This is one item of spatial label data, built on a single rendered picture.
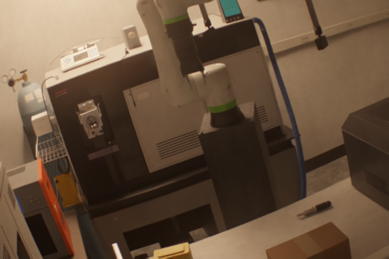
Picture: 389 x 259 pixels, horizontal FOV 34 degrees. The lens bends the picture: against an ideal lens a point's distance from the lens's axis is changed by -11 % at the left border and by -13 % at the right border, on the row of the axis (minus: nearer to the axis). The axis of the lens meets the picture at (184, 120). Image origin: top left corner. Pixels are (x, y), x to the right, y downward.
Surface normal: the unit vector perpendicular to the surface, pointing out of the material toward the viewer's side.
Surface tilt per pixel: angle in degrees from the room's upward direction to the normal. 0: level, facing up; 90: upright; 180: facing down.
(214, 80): 88
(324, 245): 0
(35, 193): 90
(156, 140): 90
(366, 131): 58
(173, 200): 90
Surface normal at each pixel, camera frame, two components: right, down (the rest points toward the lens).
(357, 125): -0.94, -0.22
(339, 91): 0.21, 0.19
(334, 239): -0.29, -0.93
